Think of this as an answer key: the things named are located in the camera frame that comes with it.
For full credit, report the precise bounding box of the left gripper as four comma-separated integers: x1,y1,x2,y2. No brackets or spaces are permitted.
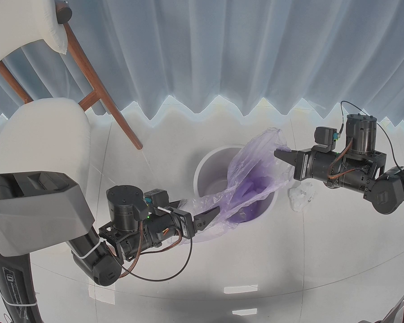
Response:
143,207,220,252

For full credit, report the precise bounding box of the crumpled clear printed wrapper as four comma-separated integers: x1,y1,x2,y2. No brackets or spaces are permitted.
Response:
288,184,315,213

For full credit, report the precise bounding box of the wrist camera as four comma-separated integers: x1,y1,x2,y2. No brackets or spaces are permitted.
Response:
142,188,172,218
314,126,339,154

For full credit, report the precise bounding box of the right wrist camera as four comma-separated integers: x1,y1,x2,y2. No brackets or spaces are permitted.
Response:
314,126,339,154

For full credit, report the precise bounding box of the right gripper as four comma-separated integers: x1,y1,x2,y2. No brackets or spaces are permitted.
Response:
274,148,346,188

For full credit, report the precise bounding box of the white trash bin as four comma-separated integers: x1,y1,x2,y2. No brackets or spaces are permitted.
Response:
193,144,279,228

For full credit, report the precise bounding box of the white cushioned wooden chair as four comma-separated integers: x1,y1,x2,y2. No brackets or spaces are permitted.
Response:
0,0,143,258

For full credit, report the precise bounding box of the purple plastic bag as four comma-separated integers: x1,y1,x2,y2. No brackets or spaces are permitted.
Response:
183,127,295,245

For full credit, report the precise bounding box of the black cable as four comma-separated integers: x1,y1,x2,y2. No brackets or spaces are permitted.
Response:
339,100,404,174
121,236,193,282

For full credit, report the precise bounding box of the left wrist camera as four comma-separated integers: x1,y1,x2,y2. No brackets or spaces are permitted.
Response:
142,188,172,218

